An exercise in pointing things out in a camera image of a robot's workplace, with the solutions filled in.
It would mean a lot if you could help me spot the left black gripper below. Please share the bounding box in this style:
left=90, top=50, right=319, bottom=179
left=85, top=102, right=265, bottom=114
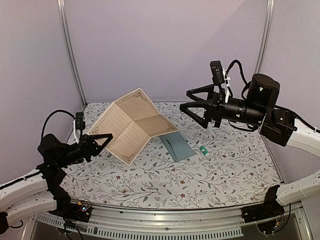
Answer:
left=55, top=132, right=112, bottom=168

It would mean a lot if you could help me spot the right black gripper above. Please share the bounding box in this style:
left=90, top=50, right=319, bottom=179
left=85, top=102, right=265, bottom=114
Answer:
left=178, top=84, right=265, bottom=129

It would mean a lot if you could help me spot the beige letter paper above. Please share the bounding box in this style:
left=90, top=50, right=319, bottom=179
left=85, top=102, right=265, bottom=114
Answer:
left=87, top=87, right=179, bottom=166

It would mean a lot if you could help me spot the green white glue stick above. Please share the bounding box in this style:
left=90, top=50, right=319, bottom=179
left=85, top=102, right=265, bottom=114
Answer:
left=199, top=145, right=210, bottom=157

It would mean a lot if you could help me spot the teal blue envelope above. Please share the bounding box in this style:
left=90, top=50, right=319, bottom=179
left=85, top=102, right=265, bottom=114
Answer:
left=159, top=131, right=196, bottom=163

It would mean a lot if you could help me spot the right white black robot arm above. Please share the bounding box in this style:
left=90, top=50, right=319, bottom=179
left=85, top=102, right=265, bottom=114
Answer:
left=179, top=73, right=320, bottom=157

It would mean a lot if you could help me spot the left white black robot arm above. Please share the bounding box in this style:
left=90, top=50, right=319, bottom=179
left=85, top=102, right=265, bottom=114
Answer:
left=0, top=133, right=113, bottom=234

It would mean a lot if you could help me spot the floral patterned table mat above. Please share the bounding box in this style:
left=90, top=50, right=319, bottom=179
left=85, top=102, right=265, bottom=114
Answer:
left=61, top=102, right=282, bottom=209

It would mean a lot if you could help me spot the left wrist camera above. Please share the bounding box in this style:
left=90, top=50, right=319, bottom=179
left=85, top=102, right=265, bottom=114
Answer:
left=75, top=111, right=86, bottom=131

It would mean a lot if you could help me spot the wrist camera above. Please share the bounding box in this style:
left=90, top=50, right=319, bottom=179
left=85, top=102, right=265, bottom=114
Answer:
left=210, top=60, right=225, bottom=86
left=75, top=111, right=86, bottom=131

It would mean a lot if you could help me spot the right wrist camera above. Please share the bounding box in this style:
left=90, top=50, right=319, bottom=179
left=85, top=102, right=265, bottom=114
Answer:
left=210, top=60, right=225, bottom=86

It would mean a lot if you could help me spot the right black camera cable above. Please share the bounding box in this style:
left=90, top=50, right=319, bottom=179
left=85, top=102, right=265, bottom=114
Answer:
left=224, top=59, right=251, bottom=101

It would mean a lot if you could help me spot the black camera cable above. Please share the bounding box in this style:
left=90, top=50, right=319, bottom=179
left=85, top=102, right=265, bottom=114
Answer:
left=224, top=59, right=251, bottom=101
left=41, top=109, right=77, bottom=138

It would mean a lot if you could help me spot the left black camera cable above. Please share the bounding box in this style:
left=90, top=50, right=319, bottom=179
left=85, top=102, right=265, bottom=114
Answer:
left=41, top=109, right=77, bottom=138

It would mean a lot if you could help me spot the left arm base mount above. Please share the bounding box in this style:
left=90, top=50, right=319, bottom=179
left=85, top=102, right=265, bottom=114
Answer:
left=49, top=200, right=92, bottom=223

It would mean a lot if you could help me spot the front aluminium rail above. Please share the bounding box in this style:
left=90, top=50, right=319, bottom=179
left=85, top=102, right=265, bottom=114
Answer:
left=21, top=193, right=313, bottom=240

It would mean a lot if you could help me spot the right aluminium frame post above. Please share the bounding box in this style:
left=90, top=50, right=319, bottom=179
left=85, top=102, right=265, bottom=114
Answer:
left=254, top=0, right=275, bottom=73

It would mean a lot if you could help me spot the aluminium frame post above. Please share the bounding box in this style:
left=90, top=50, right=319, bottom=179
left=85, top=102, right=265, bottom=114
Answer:
left=56, top=0, right=88, bottom=107
left=254, top=0, right=275, bottom=73

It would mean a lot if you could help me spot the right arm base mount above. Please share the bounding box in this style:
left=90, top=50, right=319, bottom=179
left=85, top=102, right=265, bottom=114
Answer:
left=241, top=202, right=285, bottom=223

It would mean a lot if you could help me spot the left aluminium frame post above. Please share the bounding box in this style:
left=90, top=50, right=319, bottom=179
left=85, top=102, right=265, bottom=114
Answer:
left=56, top=0, right=88, bottom=107

